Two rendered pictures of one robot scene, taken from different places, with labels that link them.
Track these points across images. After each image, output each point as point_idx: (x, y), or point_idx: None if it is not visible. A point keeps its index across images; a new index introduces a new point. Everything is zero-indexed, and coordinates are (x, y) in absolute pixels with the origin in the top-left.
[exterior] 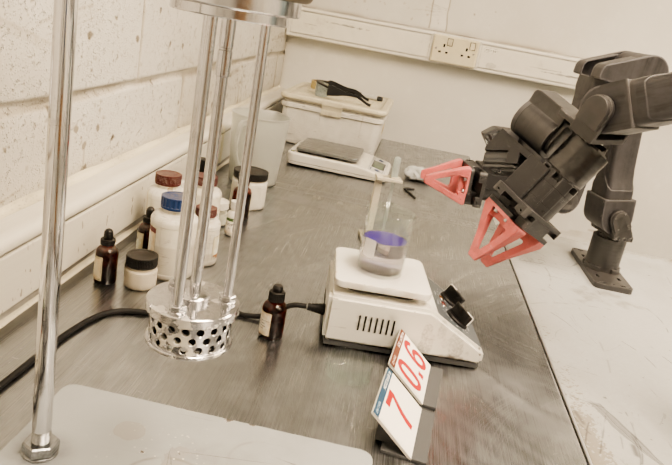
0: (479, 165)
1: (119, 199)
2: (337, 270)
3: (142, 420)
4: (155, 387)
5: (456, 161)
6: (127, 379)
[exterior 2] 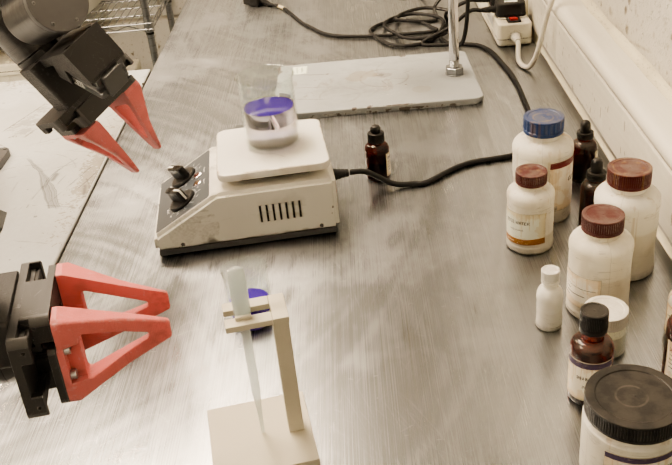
0: (12, 303)
1: (657, 167)
2: (319, 127)
3: (419, 93)
4: (434, 118)
5: (70, 307)
6: (457, 117)
